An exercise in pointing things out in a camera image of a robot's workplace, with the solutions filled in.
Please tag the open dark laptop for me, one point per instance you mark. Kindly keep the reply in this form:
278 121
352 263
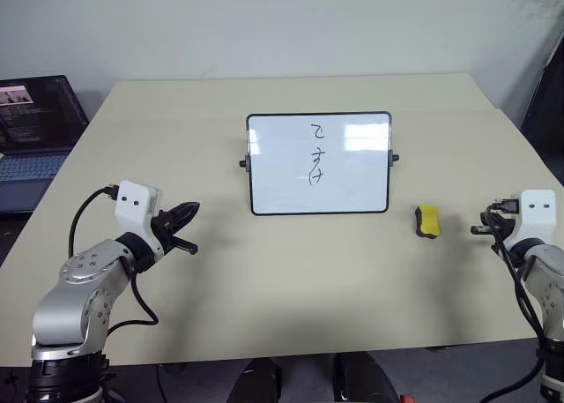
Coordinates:
26 165

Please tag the black-framed tabletop whiteboard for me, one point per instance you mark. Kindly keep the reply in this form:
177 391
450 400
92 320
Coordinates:
273 178

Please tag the yellow and black eraser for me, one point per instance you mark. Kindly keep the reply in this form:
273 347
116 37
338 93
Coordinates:
429 222

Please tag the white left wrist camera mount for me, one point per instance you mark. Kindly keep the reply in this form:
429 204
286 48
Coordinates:
132 209

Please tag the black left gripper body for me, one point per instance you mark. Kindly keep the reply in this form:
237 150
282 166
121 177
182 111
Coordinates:
163 231

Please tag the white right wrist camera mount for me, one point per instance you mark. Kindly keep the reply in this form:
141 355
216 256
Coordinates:
535 220

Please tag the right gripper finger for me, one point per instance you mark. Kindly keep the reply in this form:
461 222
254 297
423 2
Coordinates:
480 230

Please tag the black upright panel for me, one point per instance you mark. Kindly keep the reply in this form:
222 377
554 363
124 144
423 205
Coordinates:
546 112

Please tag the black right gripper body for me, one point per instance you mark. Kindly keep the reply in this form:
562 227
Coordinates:
502 229

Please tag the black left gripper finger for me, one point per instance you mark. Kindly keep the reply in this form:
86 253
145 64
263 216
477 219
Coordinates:
185 244
185 213

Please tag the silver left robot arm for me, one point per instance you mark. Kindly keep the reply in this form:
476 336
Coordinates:
79 297

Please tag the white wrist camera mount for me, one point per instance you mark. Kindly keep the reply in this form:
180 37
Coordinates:
535 220
132 209

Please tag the dark rounded shape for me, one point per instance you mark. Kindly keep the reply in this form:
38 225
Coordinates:
257 383
361 378

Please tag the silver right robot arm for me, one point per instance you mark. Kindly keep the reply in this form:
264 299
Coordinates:
551 284

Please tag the small red object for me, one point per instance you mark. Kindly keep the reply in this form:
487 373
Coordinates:
406 399

